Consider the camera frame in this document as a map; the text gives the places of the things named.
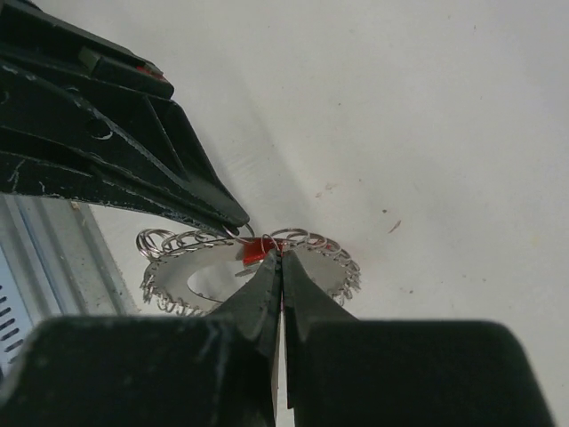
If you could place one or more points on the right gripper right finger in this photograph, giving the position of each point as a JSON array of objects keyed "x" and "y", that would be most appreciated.
[{"x": 343, "y": 371}]

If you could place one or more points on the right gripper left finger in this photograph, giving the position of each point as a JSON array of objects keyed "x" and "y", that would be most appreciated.
[{"x": 215, "y": 370}]

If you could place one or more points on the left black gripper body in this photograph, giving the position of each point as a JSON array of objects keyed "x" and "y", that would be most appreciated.
[{"x": 84, "y": 119}]

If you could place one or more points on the metal disc with key rings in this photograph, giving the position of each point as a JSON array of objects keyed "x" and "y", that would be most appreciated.
[{"x": 193, "y": 272}]

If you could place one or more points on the red handled key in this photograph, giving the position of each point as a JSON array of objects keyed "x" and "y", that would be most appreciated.
[{"x": 257, "y": 248}]

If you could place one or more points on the aluminium mounting rail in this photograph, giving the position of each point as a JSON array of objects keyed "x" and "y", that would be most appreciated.
[{"x": 59, "y": 260}]

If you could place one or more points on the white slotted cable duct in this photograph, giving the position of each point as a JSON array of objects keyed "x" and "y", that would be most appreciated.
[{"x": 15, "y": 322}]

